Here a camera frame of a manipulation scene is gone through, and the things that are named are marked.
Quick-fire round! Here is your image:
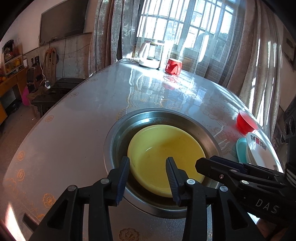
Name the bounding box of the white plate with red symbols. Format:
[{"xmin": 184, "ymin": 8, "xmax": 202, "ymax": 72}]
[{"xmin": 245, "ymin": 132, "xmax": 285, "ymax": 172}]

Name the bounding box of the dark low table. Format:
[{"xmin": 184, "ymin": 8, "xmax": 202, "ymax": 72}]
[{"xmin": 31, "ymin": 77, "xmax": 86, "ymax": 117}]

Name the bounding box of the white electric kettle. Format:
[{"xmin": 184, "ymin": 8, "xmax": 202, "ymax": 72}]
[{"xmin": 138, "ymin": 40, "xmax": 165, "ymax": 69}]

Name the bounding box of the shelf with fruit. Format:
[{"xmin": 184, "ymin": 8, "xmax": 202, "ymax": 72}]
[{"xmin": 2, "ymin": 39, "xmax": 23, "ymax": 77}]

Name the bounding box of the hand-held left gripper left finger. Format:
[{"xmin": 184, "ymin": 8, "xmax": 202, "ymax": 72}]
[{"xmin": 29, "ymin": 156, "xmax": 131, "ymax": 241}]

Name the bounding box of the barred window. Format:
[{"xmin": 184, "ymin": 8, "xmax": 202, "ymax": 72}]
[{"xmin": 135, "ymin": 0, "xmax": 241, "ymax": 63}]

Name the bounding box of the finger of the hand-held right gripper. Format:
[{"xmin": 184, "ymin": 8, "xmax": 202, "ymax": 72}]
[
  {"xmin": 195, "ymin": 158, "xmax": 296, "ymax": 223},
  {"xmin": 209, "ymin": 156, "xmax": 281, "ymax": 178}
]

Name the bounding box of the beige velvet curtain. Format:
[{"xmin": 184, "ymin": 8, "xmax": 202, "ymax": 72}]
[
  {"xmin": 203, "ymin": 0, "xmax": 285, "ymax": 130},
  {"xmin": 89, "ymin": 0, "xmax": 145, "ymax": 77}
]

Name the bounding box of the stainless steel bowl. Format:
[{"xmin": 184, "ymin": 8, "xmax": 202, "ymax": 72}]
[{"xmin": 103, "ymin": 108, "xmax": 223, "ymax": 219}]

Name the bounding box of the black speaker box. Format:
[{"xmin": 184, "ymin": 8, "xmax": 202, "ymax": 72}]
[{"xmin": 26, "ymin": 67, "xmax": 43, "ymax": 84}]

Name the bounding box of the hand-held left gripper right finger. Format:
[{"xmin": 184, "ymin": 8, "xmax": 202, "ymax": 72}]
[{"xmin": 165, "ymin": 157, "xmax": 264, "ymax": 241}]

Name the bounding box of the lace pattern tablecloth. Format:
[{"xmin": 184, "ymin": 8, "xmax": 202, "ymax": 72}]
[{"xmin": 0, "ymin": 58, "xmax": 285, "ymax": 241}]

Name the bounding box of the pink plastic item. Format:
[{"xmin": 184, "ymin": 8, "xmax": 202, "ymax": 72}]
[{"xmin": 22, "ymin": 88, "xmax": 30, "ymax": 106}]

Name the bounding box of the red mug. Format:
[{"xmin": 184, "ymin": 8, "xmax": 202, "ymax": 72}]
[{"xmin": 165, "ymin": 58, "xmax": 183, "ymax": 75}]

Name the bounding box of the wooden cabinet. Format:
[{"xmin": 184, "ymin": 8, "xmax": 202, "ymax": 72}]
[{"xmin": 0, "ymin": 67, "xmax": 28, "ymax": 126}]

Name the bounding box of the yellow bowl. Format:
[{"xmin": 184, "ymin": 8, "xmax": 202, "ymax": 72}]
[{"xmin": 127, "ymin": 125, "xmax": 206, "ymax": 198}]

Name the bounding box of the grey wall box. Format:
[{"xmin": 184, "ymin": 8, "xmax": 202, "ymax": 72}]
[{"xmin": 283, "ymin": 37, "xmax": 296, "ymax": 67}]

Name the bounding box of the wooden chair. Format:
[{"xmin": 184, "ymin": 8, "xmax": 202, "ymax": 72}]
[{"xmin": 43, "ymin": 47, "xmax": 58, "ymax": 81}]

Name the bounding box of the teal plate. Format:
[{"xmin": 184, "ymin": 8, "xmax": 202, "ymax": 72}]
[{"xmin": 236, "ymin": 137, "xmax": 249, "ymax": 164}]

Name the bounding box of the black wall television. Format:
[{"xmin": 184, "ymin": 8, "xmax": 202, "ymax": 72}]
[{"xmin": 39, "ymin": 0, "xmax": 89, "ymax": 45}]

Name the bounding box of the red bowl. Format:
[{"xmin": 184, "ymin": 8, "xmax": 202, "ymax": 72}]
[{"xmin": 236, "ymin": 110, "xmax": 258, "ymax": 135}]

